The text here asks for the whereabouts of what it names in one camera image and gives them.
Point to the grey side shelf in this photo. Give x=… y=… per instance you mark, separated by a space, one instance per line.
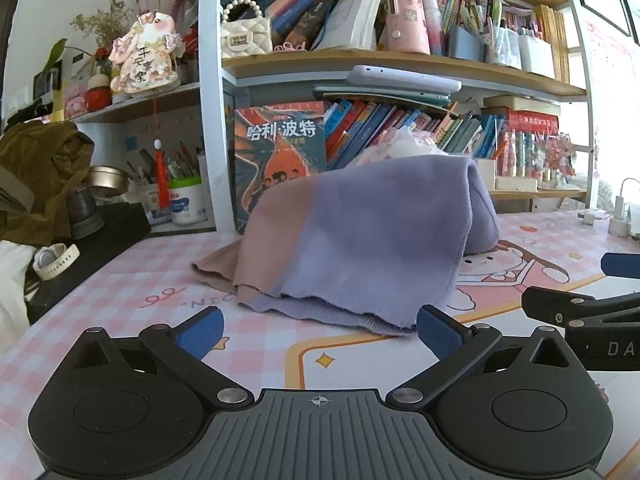
x=135 y=105

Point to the row of colourful books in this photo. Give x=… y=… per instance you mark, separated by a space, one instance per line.
x=375 y=125

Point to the dried flowers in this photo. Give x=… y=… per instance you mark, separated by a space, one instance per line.
x=102 y=20

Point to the white charger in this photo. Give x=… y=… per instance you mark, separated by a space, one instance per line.
x=620 y=210

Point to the large illustrated book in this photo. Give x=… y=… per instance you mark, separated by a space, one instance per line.
x=280 y=135

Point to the pink tumbler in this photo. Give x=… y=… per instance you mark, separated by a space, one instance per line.
x=407 y=20

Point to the yellow wooden books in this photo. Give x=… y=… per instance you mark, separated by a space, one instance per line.
x=552 y=40

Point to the white pen organiser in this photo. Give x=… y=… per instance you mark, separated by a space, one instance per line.
x=535 y=57

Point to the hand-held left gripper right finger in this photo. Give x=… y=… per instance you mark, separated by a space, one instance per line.
x=437 y=332

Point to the white tub with pens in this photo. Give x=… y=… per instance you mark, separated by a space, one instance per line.
x=189 y=202

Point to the pink wall calendar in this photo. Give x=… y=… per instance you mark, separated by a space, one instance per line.
x=610 y=65

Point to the blue pen organiser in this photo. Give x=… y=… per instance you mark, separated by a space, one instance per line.
x=465 y=45

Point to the black box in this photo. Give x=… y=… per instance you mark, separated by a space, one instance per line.
x=115 y=230

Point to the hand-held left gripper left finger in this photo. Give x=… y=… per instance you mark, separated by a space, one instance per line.
x=200 y=332

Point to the white bookshelf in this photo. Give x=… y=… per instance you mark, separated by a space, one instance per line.
x=210 y=60

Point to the dark metal cylinder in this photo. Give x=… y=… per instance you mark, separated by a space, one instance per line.
x=85 y=215

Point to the green laptop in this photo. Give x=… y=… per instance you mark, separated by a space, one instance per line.
x=380 y=95

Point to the red tassel ornament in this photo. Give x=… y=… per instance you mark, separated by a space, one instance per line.
x=161 y=180

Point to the white paper booklets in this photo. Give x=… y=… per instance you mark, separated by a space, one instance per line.
x=355 y=10

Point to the white cloth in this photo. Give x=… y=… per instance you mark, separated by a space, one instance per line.
x=12 y=285

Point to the red jar with white cap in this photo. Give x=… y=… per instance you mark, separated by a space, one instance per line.
x=97 y=95

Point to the white smartwatch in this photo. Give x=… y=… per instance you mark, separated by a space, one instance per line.
x=50 y=260

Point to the leaning dark books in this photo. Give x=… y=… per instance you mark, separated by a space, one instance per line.
x=300 y=10

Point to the olive green cloth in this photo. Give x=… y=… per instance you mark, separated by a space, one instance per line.
x=40 y=160

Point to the pink figurine decoration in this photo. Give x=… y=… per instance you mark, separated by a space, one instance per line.
x=145 y=55

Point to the white box with pens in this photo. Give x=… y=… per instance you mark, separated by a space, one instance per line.
x=150 y=205

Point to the purple and pink sweater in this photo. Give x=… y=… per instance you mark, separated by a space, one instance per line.
x=360 y=230

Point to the white and pink plush bunny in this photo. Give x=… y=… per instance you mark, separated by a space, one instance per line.
x=410 y=145

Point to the clear tubes of tape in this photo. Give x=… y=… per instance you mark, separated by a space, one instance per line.
x=520 y=155

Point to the white desk holder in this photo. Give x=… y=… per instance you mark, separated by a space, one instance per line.
x=485 y=175

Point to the cream quilted handbag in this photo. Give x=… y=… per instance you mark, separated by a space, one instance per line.
x=245 y=37

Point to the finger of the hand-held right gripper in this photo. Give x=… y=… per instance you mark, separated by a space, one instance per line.
x=555 y=305
x=620 y=265

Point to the red box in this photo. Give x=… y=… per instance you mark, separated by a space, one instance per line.
x=532 y=120

